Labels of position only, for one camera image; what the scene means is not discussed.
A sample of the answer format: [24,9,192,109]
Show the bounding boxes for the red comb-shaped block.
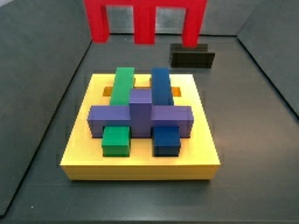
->
[84,0,208,47]

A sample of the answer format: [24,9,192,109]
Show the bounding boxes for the yellow base board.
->
[60,73,220,180]

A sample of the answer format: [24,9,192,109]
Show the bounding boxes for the purple cross block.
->
[88,89,193,138]

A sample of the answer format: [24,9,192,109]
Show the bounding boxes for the blue long block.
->
[152,68,181,157]

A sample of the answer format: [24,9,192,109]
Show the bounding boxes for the green long block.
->
[101,67,135,157]

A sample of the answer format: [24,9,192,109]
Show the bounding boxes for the black angled bracket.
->
[169,44,215,68]

